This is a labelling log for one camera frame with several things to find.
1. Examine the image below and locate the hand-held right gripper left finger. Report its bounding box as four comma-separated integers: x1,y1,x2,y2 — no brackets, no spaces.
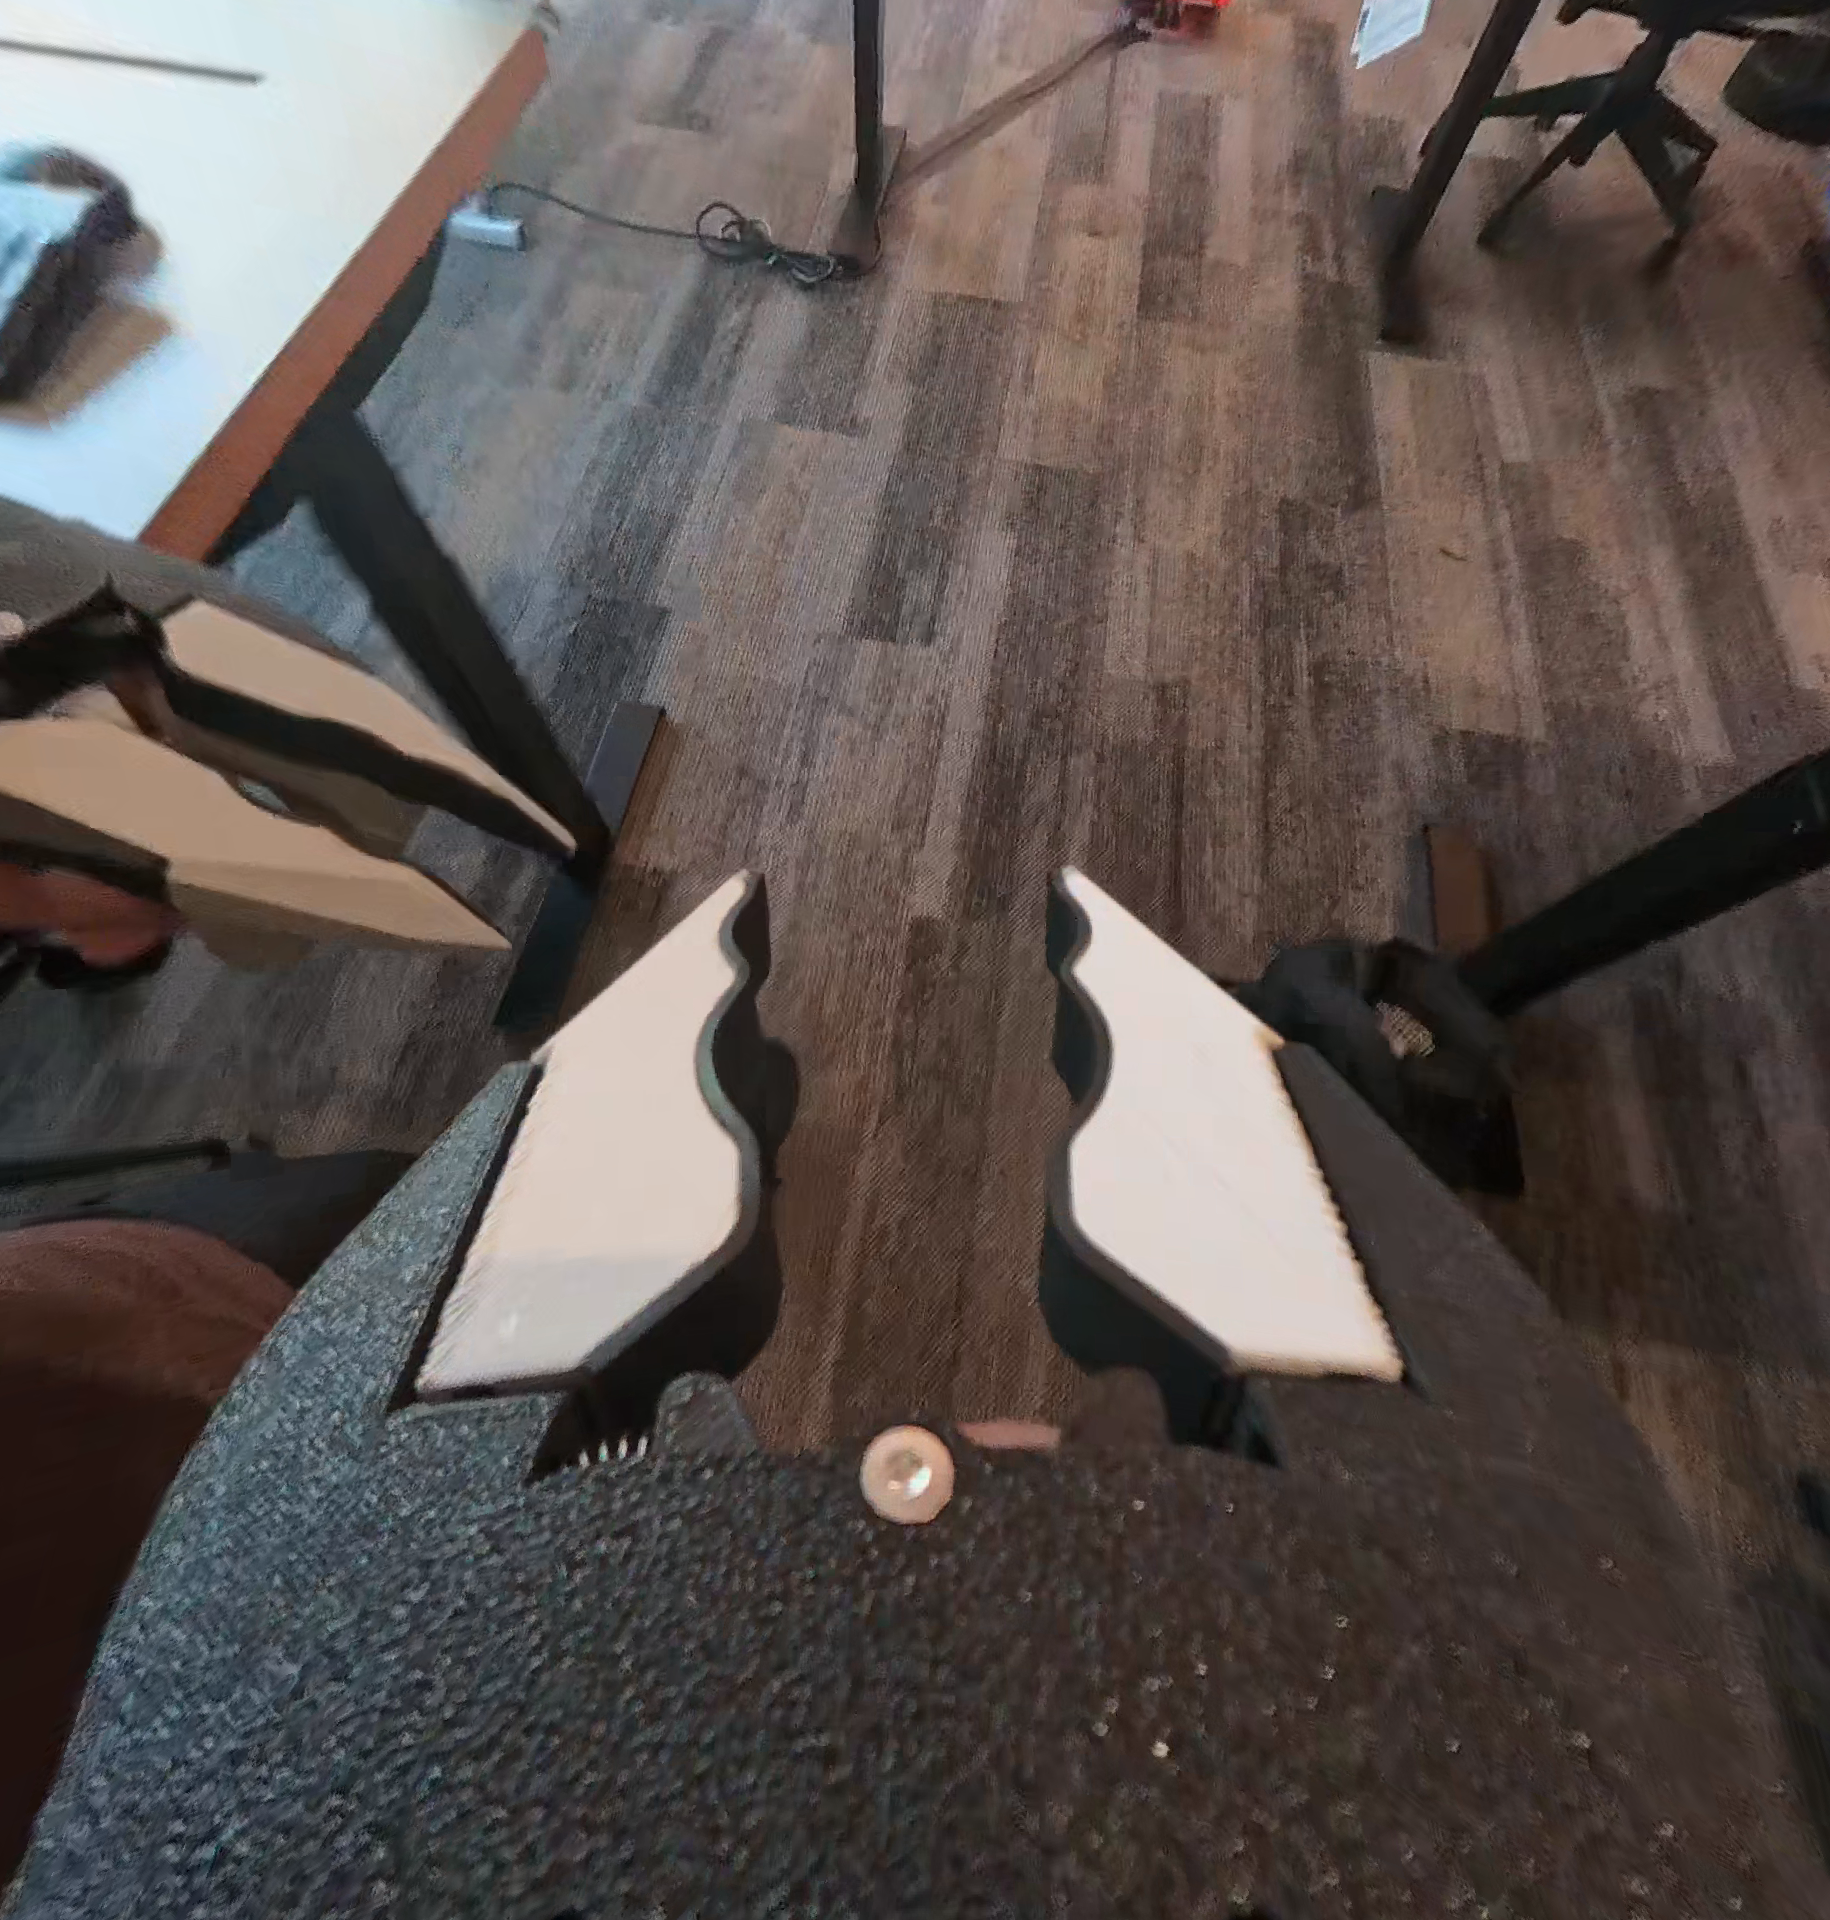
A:
410,871,779,1404

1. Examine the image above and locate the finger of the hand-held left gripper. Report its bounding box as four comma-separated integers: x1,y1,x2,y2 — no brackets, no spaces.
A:
150,598,578,858
0,716,515,964

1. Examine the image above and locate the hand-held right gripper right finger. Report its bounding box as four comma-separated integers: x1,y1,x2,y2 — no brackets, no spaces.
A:
1042,868,1407,1381

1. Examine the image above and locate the person's left hand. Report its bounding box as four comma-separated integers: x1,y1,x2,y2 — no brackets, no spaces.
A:
0,868,182,973

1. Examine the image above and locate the black table leg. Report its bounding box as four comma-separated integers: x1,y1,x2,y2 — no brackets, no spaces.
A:
219,399,666,1036

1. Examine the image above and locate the grey and black bundle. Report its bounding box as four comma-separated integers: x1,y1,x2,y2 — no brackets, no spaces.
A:
0,142,147,401

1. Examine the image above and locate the white table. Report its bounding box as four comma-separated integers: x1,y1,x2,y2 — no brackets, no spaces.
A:
0,0,557,559

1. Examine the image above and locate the person's brown sweater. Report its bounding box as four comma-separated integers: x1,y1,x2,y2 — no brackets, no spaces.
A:
0,1221,299,1914

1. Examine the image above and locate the black stand pole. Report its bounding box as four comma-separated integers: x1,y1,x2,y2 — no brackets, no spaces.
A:
832,0,911,273

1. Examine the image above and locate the black tripod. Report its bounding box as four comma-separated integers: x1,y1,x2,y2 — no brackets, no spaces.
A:
1373,0,1726,348

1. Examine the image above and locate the black round base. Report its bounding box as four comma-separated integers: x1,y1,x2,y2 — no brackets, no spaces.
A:
1720,0,1830,146

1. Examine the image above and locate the black cable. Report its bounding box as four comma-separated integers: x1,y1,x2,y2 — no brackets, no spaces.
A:
482,180,855,289

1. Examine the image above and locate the brown strap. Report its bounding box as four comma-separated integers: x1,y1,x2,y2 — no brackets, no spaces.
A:
903,12,1148,180

